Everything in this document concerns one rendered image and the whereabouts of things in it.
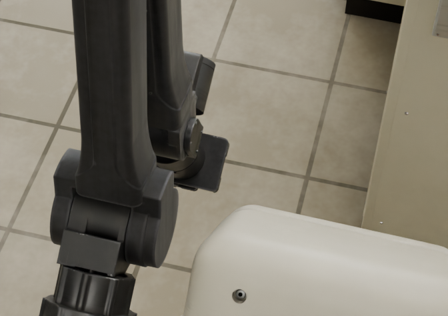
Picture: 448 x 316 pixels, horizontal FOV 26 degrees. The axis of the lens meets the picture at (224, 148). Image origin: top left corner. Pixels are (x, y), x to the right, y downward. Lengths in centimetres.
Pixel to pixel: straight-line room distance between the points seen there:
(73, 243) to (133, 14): 24
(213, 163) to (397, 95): 61
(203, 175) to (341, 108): 122
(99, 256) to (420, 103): 92
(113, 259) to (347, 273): 25
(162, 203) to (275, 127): 144
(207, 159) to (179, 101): 22
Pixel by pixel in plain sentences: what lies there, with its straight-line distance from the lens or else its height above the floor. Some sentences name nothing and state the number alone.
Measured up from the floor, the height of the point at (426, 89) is 55.
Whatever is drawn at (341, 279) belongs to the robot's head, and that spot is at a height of 116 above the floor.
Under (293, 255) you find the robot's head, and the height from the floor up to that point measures 116.
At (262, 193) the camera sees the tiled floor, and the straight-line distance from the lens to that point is 217.
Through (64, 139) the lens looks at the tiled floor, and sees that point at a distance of 229.
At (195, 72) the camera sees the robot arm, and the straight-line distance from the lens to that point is 105.
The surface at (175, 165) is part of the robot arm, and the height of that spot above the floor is 92.
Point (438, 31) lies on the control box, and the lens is 152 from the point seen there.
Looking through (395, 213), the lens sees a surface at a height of 18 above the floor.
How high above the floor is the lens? 177
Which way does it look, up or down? 52 degrees down
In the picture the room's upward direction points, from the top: straight up
